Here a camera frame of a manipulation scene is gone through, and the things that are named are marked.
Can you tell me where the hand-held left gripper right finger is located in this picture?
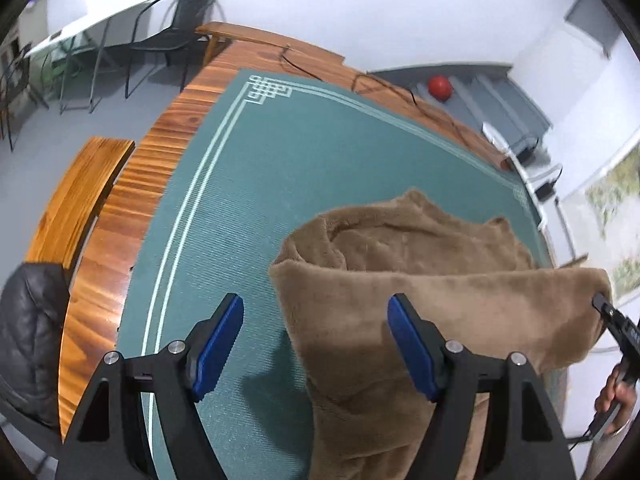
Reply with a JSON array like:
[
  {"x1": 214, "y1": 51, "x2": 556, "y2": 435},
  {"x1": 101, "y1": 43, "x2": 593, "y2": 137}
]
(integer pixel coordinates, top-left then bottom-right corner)
[{"x1": 387, "y1": 293, "x2": 577, "y2": 480}]

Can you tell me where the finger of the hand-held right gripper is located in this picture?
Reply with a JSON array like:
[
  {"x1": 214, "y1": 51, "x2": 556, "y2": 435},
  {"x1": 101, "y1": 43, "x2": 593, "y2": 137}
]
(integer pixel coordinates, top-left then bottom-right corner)
[{"x1": 591, "y1": 292, "x2": 640, "y2": 356}]

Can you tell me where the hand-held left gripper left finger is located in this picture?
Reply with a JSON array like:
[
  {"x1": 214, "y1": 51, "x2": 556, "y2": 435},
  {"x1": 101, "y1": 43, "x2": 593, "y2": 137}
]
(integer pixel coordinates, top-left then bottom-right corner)
[{"x1": 55, "y1": 293, "x2": 245, "y2": 480}]

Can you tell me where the brown fleece garment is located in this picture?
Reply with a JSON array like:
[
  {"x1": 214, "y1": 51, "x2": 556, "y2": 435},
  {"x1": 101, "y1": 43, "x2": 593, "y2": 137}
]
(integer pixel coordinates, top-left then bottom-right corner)
[{"x1": 269, "y1": 187, "x2": 615, "y2": 480}]

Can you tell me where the person's right forearm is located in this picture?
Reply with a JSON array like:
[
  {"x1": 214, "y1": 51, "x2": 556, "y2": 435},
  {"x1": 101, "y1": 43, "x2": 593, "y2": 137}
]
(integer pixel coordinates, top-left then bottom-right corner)
[{"x1": 582, "y1": 417, "x2": 633, "y2": 480}]

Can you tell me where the person's right hand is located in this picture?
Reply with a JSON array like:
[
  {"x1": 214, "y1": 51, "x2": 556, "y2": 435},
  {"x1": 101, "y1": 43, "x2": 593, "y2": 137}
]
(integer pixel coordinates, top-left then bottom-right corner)
[{"x1": 594, "y1": 360, "x2": 637, "y2": 436}]

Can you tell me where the green table mat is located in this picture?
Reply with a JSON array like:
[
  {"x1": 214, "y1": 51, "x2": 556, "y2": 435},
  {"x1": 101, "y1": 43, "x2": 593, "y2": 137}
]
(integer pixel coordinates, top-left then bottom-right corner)
[{"x1": 119, "y1": 69, "x2": 543, "y2": 480}]

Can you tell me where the long wooden bench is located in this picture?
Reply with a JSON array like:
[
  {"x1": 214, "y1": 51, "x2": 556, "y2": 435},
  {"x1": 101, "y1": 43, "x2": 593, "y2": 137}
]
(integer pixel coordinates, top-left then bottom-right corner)
[{"x1": 22, "y1": 136, "x2": 136, "y2": 276}]

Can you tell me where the white power strip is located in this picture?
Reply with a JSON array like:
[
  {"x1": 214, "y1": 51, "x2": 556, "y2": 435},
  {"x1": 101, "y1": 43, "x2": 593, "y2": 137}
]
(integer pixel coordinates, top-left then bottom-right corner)
[{"x1": 481, "y1": 121, "x2": 541, "y2": 196}]

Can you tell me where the grey staircase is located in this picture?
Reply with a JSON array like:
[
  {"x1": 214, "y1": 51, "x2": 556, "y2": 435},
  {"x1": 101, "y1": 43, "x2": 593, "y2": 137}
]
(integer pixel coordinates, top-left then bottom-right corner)
[{"x1": 367, "y1": 62, "x2": 553, "y2": 161}]

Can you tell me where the red ball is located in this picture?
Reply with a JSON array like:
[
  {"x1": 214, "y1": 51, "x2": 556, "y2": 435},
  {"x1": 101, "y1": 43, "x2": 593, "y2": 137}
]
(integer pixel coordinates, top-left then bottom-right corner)
[{"x1": 427, "y1": 75, "x2": 454, "y2": 102}]

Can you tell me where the green plastic stool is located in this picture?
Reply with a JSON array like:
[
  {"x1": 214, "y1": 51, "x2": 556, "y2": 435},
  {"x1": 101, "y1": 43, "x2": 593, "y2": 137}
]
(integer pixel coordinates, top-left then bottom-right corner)
[{"x1": 47, "y1": 35, "x2": 81, "y2": 83}]

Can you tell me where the black metal chair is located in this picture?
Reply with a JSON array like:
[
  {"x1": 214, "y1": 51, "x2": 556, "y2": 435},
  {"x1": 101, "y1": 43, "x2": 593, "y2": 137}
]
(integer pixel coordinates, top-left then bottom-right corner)
[{"x1": 0, "y1": 42, "x2": 51, "y2": 153}]

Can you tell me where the black metal armchair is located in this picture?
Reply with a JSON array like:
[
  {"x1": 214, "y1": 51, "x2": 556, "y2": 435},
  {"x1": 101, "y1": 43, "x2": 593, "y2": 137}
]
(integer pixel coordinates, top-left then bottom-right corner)
[{"x1": 124, "y1": 0, "x2": 223, "y2": 100}]

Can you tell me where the white folding table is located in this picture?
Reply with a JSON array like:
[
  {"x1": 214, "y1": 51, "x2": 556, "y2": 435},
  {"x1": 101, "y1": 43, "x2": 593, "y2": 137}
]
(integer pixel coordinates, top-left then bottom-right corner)
[{"x1": 22, "y1": 0, "x2": 151, "y2": 116}]

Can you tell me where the wall map poster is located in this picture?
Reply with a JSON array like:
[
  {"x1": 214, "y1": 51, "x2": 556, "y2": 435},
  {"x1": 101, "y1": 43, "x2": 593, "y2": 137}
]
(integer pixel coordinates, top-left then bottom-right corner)
[{"x1": 560, "y1": 137, "x2": 640, "y2": 306}]

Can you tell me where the black cable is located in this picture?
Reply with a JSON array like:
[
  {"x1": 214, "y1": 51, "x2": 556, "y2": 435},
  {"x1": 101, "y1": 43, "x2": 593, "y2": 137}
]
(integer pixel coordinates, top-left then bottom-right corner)
[{"x1": 277, "y1": 45, "x2": 506, "y2": 161}]

